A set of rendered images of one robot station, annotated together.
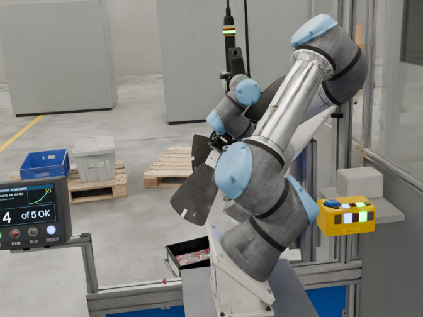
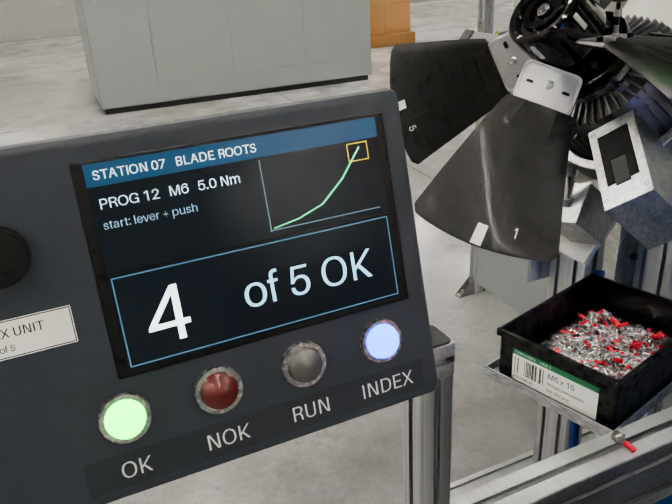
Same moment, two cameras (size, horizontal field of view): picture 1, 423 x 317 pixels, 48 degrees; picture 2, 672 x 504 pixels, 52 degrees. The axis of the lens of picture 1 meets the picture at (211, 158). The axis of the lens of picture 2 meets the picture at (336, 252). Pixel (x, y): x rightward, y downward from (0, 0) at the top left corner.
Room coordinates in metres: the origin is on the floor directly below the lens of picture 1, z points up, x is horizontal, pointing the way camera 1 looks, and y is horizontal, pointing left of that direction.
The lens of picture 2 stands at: (0.92, 0.60, 1.34)
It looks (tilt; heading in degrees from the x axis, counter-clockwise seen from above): 25 degrees down; 343
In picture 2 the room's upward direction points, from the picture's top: 3 degrees counter-clockwise
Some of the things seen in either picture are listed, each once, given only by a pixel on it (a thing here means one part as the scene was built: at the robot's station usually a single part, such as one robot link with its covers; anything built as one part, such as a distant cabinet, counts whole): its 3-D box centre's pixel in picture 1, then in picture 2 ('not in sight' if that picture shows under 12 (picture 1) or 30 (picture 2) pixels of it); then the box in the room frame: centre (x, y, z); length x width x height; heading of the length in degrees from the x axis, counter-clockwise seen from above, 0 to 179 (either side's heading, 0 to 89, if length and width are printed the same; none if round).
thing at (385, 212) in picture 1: (357, 203); not in sight; (1.91, -0.62, 0.85); 0.36 x 0.24 x 0.03; 6
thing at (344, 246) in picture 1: (344, 244); not in sight; (1.41, -0.42, 0.92); 0.03 x 0.03 x 0.12; 6
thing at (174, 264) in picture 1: (201, 256); (601, 344); (1.52, 0.06, 0.85); 0.22 x 0.17 x 0.07; 111
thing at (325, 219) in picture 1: (345, 217); not in sight; (1.41, -0.42, 1.02); 0.16 x 0.10 x 0.11; 96
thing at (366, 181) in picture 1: (357, 182); not in sight; (1.99, -0.65, 0.92); 0.17 x 0.16 x 0.11; 96
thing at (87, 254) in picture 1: (89, 263); (426, 439); (1.32, 0.40, 0.96); 0.03 x 0.03 x 0.20; 6
